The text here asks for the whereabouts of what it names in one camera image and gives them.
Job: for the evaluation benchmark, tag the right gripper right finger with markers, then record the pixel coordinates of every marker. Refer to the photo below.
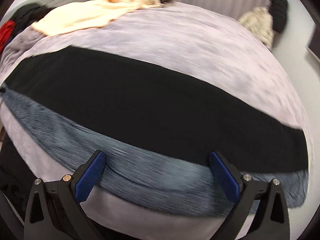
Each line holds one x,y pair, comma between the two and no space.
271,220

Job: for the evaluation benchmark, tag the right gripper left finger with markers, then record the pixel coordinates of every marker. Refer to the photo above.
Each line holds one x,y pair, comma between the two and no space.
54,211

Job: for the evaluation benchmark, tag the black pants with patterned lining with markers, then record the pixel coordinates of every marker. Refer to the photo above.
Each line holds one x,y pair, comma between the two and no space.
156,127

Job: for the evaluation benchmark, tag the red garment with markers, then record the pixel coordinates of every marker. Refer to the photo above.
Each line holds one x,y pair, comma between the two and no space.
6,33

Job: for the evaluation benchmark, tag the beige puffer jacket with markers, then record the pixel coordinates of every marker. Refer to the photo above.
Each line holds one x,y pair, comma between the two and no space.
259,22

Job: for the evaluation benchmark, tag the black clothes pile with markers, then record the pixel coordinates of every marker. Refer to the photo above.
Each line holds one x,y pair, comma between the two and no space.
28,14

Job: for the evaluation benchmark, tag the black hanging coat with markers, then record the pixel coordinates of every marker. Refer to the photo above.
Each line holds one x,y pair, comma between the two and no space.
278,10

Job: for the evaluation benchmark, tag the peach cloth garment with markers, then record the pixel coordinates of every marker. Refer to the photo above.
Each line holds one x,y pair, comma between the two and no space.
81,15

